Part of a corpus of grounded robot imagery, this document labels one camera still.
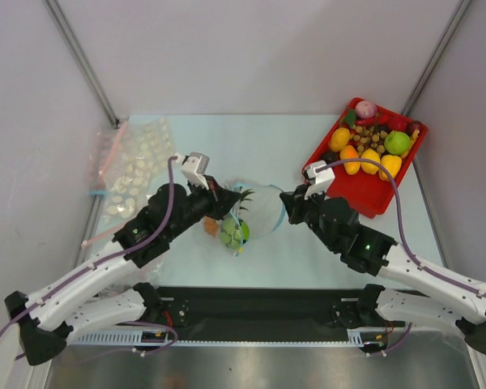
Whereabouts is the yellow toy potato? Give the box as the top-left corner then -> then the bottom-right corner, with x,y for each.
328,127 -> 351,152

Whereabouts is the brown toy nut cluster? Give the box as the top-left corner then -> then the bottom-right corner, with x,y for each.
350,125 -> 389,155

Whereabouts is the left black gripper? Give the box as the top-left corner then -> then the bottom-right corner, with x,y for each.
168,174 -> 241,239

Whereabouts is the yellow toy lemon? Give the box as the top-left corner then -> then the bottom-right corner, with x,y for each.
360,148 -> 381,175

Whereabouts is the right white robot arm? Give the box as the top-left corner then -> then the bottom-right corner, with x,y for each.
279,185 -> 486,355

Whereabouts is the toy pineapple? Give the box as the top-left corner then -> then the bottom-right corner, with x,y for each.
203,184 -> 255,237

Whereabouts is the clear blue-zipper bag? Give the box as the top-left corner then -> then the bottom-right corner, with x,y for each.
202,179 -> 286,257

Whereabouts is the pink toy onion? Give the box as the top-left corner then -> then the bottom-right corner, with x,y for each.
355,100 -> 377,119

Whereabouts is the green toy apple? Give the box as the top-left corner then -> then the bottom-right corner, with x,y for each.
384,131 -> 411,156

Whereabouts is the green toy watermelon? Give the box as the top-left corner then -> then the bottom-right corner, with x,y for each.
219,218 -> 250,250

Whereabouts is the orange yellow toy mango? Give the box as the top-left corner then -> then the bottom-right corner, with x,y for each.
339,145 -> 360,175

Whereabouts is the dotted zip bag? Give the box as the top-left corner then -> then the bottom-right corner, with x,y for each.
99,117 -> 175,227

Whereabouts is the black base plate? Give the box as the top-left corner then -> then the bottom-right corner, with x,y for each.
134,283 -> 405,340

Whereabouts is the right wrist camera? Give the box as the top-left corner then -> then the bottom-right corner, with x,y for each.
304,160 -> 335,200

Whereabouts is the dark purple toy plum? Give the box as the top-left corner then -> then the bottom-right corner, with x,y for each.
321,151 -> 339,165

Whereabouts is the pink zipper bag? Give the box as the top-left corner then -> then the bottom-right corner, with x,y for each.
87,120 -> 128,193

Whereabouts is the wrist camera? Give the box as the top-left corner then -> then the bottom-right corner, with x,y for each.
175,152 -> 210,190
304,160 -> 335,200

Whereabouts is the yellow toy bell pepper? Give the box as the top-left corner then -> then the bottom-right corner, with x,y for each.
378,155 -> 403,182

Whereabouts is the dark red toy cherry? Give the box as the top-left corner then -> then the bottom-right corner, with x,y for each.
407,121 -> 424,137

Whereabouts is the white cable duct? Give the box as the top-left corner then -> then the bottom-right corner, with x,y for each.
68,327 -> 387,348

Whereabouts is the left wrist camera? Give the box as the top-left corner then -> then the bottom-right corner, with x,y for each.
175,152 -> 210,190

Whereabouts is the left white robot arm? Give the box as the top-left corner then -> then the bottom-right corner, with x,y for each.
5,177 -> 241,365

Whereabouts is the red toy chili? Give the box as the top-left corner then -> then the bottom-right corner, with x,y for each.
355,117 -> 377,126

